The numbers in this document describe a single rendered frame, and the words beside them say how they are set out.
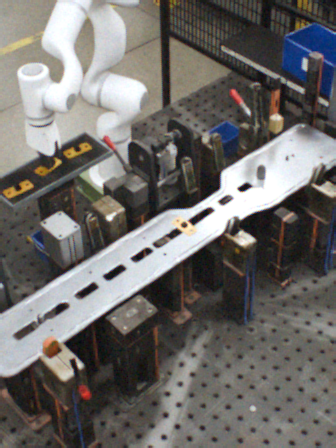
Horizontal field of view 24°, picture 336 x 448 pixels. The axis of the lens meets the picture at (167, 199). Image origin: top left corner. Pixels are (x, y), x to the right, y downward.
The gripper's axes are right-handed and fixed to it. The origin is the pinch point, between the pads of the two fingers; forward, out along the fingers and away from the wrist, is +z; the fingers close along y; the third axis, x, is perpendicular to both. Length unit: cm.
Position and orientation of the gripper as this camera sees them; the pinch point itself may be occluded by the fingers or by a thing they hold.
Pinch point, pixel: (47, 160)
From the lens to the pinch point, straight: 238.6
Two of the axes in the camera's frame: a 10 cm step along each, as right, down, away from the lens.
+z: 0.2, 7.4, 6.7
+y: 7.9, 4.0, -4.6
